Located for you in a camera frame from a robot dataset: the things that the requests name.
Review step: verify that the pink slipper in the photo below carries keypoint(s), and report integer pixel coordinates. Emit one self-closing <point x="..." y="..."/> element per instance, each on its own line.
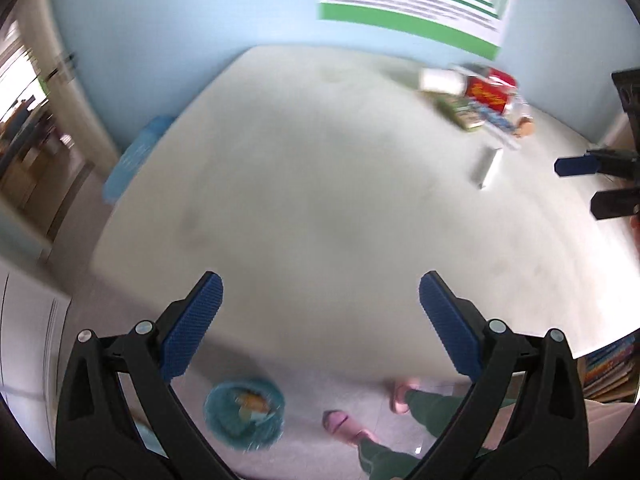
<point x="401" y="396"/>
<point x="345" y="425"/>

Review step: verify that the white perfume box gold edges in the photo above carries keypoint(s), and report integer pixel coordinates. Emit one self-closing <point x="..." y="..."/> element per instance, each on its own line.
<point x="486" y="166"/>

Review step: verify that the person's leg green pants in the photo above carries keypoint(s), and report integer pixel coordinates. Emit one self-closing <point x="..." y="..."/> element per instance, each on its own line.
<point x="440" y="410"/>
<point x="385" y="460"/>

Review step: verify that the white carton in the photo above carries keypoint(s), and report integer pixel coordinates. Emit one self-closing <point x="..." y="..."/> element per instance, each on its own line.
<point x="441" y="80"/>

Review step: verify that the green packet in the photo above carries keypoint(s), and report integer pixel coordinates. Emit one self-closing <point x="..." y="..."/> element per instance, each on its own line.
<point x="460" y="112"/>

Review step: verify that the clear plastic bag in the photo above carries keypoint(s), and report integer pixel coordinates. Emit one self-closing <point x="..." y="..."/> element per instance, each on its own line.
<point x="502" y="122"/>

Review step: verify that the blue trash bin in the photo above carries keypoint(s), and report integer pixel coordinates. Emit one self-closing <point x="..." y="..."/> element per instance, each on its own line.
<point x="245" y="417"/>

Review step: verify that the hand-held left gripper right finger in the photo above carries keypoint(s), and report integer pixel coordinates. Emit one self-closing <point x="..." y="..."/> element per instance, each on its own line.
<point x="450" y="327"/>

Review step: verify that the orange round object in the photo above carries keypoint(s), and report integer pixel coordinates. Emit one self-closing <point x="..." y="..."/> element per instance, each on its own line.
<point x="525" y="128"/>

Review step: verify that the door frame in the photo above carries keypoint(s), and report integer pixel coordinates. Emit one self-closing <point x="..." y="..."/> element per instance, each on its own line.
<point x="65" y="130"/>

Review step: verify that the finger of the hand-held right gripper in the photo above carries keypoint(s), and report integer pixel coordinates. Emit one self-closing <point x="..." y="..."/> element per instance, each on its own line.
<point x="612" y="204"/>
<point x="575" y="165"/>

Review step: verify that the white cabinet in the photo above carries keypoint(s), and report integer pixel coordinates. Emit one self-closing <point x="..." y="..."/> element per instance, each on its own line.
<point x="30" y="340"/>

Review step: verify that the stack of colourful books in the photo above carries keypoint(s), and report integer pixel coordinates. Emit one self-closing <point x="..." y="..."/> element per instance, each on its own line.
<point x="607" y="370"/>

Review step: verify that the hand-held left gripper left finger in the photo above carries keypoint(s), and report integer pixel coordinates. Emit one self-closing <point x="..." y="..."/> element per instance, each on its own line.
<point x="192" y="327"/>

